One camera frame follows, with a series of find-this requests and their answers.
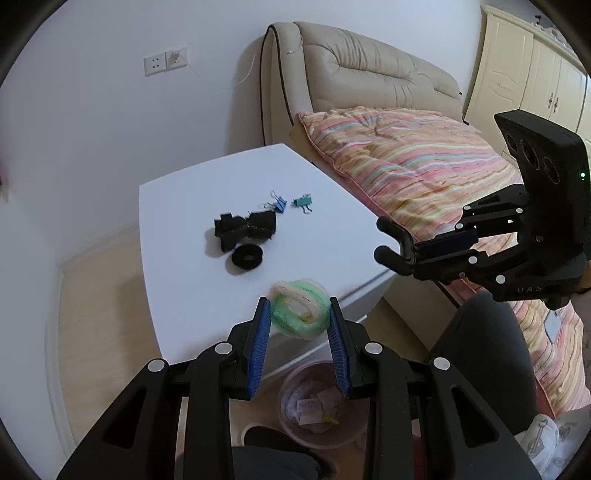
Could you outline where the beige padded bed headboard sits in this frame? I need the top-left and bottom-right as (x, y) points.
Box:
(259, 21), (465, 149)

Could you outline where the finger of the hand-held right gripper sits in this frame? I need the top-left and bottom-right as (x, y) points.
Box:
(412, 250), (523, 290)
(417, 184), (537, 257)

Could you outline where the white printed slipper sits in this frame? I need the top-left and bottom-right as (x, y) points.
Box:
(514, 412), (585, 480)

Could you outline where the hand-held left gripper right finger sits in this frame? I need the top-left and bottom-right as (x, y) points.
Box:
(328, 296), (543, 480)

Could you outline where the white charging cable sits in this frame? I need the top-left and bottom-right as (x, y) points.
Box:
(185, 45), (304, 91)

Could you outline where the black fabric bow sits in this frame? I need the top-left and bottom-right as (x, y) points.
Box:
(213, 210), (278, 254)

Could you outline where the green and pink scrunchie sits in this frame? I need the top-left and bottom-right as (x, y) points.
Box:
(269, 276), (332, 340)

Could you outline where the grey rectangular device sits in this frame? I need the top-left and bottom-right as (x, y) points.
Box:
(544, 310), (563, 343)

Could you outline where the pink trash bin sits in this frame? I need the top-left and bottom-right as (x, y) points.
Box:
(278, 362), (378, 451)

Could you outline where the cream wardrobe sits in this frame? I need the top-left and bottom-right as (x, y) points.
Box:
(463, 4), (591, 140)

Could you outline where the white table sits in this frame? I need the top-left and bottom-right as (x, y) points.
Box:
(139, 143), (407, 366)

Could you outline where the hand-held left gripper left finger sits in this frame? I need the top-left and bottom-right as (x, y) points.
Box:
(55, 296), (273, 480)

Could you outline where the black hair tie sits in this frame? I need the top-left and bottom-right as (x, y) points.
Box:
(230, 244), (265, 270)

